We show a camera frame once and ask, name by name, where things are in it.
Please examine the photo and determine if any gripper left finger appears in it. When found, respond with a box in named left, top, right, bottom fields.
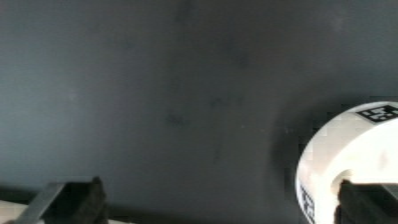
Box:
left=12, top=177, right=110, bottom=224

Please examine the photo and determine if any white round stool seat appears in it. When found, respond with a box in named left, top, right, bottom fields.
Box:
left=295, top=101, right=398, bottom=224

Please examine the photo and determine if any white front fence bar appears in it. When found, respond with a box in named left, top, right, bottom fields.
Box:
left=0, top=200, right=28, bottom=224

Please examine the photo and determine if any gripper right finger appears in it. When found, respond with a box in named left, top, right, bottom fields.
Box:
left=334, top=180, right=398, bottom=224

